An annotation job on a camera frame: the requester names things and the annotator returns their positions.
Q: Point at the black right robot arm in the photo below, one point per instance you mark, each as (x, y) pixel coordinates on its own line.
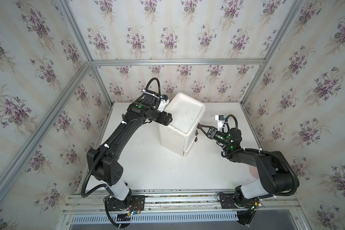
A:
(276, 176)

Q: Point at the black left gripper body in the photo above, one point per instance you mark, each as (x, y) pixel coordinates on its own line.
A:
(157, 116)

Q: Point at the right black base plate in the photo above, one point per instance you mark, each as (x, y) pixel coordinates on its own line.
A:
(233, 201)

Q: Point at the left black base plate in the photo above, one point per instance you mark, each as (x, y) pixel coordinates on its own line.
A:
(133, 203)

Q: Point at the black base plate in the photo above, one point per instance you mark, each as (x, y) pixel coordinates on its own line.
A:
(233, 201)
(133, 203)

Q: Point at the white bottom drawer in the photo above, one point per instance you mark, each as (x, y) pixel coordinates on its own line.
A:
(187, 151)

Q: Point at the white plastic drawer cabinet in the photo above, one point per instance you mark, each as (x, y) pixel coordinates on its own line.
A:
(173, 136)

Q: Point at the aluminium mounting rail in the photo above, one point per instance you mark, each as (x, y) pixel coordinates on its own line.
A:
(171, 201)

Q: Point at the pink cup with items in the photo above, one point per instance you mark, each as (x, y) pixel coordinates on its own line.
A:
(254, 172)

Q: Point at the white slotted cable duct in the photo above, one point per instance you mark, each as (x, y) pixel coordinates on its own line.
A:
(173, 217)

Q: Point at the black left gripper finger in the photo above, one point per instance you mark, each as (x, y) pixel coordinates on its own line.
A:
(167, 116)
(166, 122)

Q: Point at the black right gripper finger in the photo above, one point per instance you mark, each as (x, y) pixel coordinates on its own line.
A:
(207, 134)
(204, 128)

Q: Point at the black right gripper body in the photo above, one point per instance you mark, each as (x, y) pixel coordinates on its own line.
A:
(220, 137)

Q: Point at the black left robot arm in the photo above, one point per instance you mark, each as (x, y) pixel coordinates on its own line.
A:
(104, 168)

